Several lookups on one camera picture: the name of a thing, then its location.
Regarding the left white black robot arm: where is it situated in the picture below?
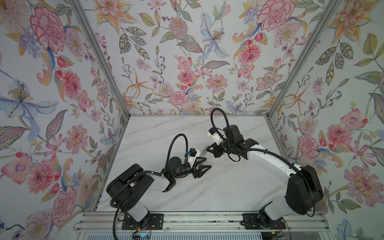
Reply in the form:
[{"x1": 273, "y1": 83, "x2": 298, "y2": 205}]
[{"x1": 107, "y1": 152, "x2": 212, "y2": 227}]

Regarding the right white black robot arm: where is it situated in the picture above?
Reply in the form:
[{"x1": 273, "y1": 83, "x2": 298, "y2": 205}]
[{"x1": 207, "y1": 125, "x2": 325, "y2": 226}]

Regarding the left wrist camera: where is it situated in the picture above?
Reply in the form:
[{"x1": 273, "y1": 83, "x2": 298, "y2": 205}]
[{"x1": 187, "y1": 148, "x2": 201, "y2": 167}]

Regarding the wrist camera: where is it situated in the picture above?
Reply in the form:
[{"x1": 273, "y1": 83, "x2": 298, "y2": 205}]
[
  {"x1": 187, "y1": 148, "x2": 201, "y2": 167},
  {"x1": 207, "y1": 127, "x2": 225, "y2": 145}
]

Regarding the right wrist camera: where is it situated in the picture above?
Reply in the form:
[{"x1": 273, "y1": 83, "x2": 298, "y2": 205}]
[{"x1": 207, "y1": 127, "x2": 225, "y2": 145}]

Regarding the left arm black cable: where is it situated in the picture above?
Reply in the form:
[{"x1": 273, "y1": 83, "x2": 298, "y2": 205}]
[{"x1": 163, "y1": 133, "x2": 190, "y2": 175}]

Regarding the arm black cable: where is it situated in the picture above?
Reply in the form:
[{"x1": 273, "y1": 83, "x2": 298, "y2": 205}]
[
  {"x1": 163, "y1": 133, "x2": 190, "y2": 175},
  {"x1": 209, "y1": 107, "x2": 232, "y2": 142}
]

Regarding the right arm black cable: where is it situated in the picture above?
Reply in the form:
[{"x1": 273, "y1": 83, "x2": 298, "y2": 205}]
[{"x1": 209, "y1": 107, "x2": 232, "y2": 142}]

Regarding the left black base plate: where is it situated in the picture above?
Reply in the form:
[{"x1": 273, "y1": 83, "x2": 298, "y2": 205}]
[{"x1": 122, "y1": 213, "x2": 164, "y2": 231}]

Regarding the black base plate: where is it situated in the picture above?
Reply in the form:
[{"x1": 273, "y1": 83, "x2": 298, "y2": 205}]
[
  {"x1": 122, "y1": 213, "x2": 164, "y2": 231},
  {"x1": 240, "y1": 213, "x2": 287, "y2": 231}
]

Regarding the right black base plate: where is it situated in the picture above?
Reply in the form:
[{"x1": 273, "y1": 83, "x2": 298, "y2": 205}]
[{"x1": 240, "y1": 213, "x2": 287, "y2": 231}]

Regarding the aluminium mounting rail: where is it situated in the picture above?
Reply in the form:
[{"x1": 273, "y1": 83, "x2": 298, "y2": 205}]
[{"x1": 74, "y1": 212, "x2": 330, "y2": 234}]

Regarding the right aluminium corner post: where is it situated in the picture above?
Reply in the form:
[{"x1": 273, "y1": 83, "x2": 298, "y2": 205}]
[{"x1": 266, "y1": 1, "x2": 339, "y2": 120}]

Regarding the aluminium corner post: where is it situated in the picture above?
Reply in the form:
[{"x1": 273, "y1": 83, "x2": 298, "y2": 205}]
[
  {"x1": 69, "y1": 0, "x2": 130, "y2": 119},
  {"x1": 266, "y1": 1, "x2": 339, "y2": 120}
]

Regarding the left aluminium corner post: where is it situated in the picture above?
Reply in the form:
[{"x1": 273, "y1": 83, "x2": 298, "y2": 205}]
[{"x1": 69, "y1": 0, "x2": 130, "y2": 119}]

